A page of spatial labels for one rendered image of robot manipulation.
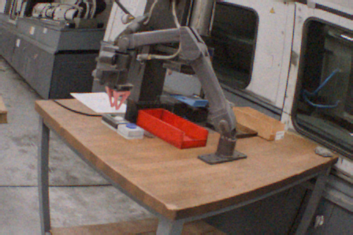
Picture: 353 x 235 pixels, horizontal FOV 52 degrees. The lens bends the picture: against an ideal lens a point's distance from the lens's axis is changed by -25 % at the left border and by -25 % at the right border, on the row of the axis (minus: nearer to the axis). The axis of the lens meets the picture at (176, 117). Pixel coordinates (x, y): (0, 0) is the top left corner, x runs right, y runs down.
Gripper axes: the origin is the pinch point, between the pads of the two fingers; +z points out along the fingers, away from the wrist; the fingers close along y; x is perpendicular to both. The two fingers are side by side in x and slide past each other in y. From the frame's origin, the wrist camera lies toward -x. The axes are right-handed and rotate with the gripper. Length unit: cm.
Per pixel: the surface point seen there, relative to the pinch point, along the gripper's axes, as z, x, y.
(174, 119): 2.5, 21.6, 9.4
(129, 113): 3.4, 8.2, -0.7
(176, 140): 4.5, 10.1, 24.1
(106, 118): 4.4, -3.3, 0.5
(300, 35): -44, 92, 18
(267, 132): 3, 59, 29
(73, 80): 66, 147, -293
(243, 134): 5, 46, 24
